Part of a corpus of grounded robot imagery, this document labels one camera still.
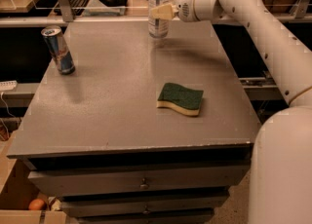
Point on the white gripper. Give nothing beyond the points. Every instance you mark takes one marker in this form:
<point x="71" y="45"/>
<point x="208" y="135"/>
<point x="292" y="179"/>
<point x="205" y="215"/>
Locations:
<point x="184" y="7"/>

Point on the clear blue-labelled plastic bottle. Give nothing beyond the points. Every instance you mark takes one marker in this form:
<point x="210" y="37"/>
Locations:
<point x="158" y="28"/>

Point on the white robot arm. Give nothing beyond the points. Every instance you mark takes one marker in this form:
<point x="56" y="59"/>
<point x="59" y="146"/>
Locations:
<point x="281" y="168"/>

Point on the green and yellow sponge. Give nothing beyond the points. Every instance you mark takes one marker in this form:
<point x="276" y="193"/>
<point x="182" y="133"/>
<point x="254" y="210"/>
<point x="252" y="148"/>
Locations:
<point x="180" y="99"/>

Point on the blue silver energy drink can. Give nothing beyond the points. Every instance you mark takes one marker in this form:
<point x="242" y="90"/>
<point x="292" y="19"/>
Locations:
<point x="58" y="49"/>

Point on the grey drawer cabinet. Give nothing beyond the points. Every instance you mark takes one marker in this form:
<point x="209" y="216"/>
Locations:
<point x="104" y="115"/>

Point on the white power strip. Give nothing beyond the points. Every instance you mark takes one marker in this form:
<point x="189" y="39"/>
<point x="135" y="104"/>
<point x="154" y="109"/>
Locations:
<point x="8" y="85"/>

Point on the middle grey drawer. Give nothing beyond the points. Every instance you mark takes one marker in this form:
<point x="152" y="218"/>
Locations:
<point x="146" y="202"/>

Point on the grey drawer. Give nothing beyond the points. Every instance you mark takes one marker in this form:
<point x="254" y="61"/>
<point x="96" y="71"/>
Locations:
<point x="146" y="202"/>
<point x="87" y="182"/>
<point x="191" y="216"/>

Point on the top grey drawer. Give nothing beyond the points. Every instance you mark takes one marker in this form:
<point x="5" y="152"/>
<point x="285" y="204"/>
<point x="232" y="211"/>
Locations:
<point x="87" y="182"/>

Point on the bottom grey drawer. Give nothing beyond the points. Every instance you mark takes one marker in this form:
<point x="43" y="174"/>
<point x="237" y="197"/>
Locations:
<point x="191" y="216"/>

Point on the orange ball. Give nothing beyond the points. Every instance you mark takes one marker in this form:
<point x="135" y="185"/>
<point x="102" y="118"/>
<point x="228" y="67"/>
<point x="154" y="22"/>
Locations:
<point x="37" y="204"/>

